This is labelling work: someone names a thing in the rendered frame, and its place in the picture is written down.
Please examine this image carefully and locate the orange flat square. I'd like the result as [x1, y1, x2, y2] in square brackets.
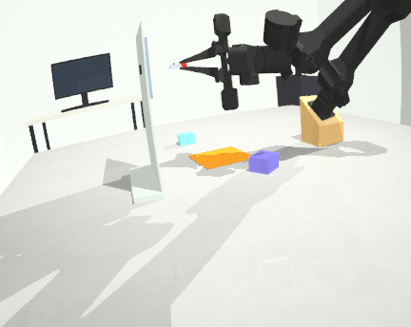
[188, 146, 251, 169]

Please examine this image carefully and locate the small light blue block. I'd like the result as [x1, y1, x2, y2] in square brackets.
[177, 131, 195, 145]

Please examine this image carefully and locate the purple block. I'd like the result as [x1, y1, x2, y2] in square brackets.
[248, 150, 279, 175]

